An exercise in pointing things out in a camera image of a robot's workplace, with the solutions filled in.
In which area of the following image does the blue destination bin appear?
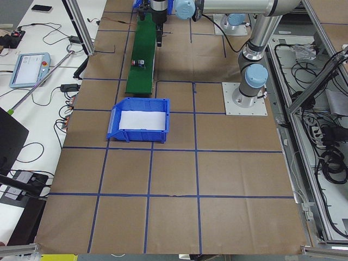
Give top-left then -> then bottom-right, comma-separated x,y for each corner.
133,0 -> 173,15

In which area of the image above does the green conveyor belt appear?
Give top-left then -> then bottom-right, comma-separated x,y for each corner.
126,13 -> 157,95

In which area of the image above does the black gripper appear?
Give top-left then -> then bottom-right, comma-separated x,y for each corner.
152,9 -> 166,47

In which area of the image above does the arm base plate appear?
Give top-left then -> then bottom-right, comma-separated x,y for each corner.
213,14 -> 247,36
222,82 -> 268,116

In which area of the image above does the blue source bin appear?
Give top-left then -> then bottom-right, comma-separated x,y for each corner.
107,97 -> 170,144

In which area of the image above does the teach pendant tablet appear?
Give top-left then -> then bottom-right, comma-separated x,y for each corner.
9,52 -> 51,89

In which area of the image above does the red push button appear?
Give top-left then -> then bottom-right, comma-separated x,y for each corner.
131,59 -> 145,67

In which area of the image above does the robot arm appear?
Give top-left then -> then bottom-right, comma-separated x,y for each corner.
220,13 -> 246,30
172,0 -> 300,108

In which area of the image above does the black power adapter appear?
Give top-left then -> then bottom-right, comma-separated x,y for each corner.
60,84 -> 80,92

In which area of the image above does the black smartphone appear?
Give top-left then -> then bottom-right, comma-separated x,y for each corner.
31,4 -> 53,13

